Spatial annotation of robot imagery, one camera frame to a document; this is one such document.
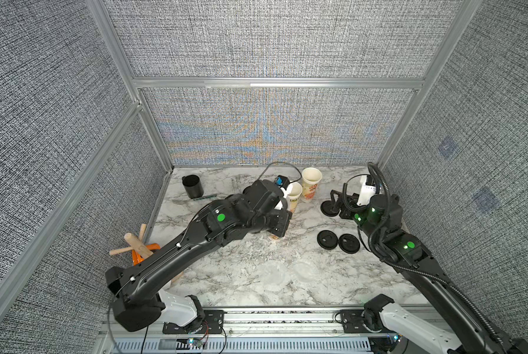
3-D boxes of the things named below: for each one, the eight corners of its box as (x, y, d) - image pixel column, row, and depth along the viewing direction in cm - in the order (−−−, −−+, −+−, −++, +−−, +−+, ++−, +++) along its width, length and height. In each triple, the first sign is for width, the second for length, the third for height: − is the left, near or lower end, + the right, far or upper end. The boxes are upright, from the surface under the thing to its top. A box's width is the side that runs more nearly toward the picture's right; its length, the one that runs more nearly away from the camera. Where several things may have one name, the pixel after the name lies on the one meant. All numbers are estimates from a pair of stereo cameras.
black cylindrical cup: (184, 198, 108) (178, 187, 101) (187, 185, 113) (183, 174, 107) (202, 198, 108) (198, 187, 101) (205, 185, 113) (201, 174, 107)
